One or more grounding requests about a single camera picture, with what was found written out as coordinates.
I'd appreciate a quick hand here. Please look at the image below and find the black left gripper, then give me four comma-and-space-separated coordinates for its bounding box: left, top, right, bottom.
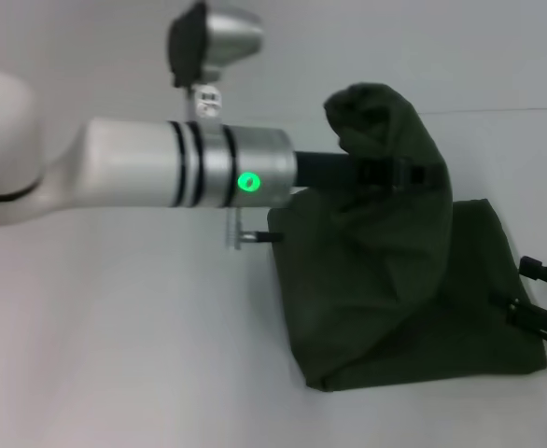
293, 149, 439, 193

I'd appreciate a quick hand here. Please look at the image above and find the dark green t-shirt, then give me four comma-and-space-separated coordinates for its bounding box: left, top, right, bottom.
266, 82, 547, 394

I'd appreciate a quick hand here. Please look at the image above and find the silver cable connector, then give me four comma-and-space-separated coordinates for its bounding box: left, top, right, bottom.
223, 206, 261, 252

